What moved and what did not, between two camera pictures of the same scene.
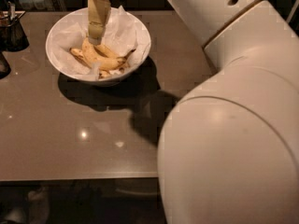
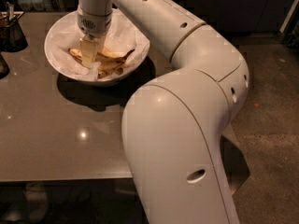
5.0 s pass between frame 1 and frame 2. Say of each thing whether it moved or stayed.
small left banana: stayed
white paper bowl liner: stayed
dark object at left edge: stayed
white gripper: moved
